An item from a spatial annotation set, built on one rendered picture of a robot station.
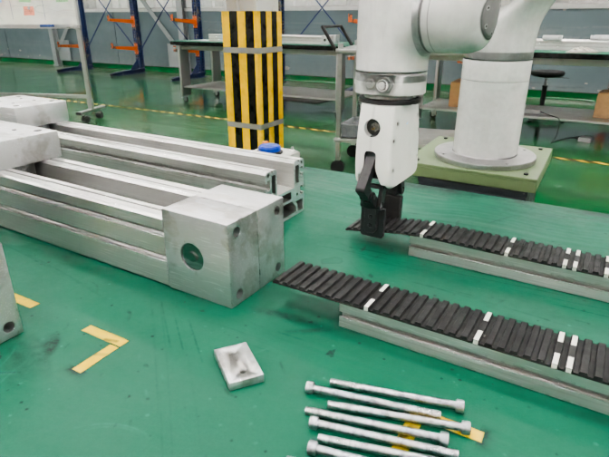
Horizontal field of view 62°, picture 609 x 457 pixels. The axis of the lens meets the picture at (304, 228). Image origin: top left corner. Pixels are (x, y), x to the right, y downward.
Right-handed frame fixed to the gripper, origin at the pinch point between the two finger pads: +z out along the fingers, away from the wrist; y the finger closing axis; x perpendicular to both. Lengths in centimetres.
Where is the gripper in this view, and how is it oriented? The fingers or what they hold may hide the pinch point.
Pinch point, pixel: (381, 216)
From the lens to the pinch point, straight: 68.1
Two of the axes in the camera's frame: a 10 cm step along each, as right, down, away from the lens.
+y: 5.2, -3.3, 7.9
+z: 0.0, 9.2, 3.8
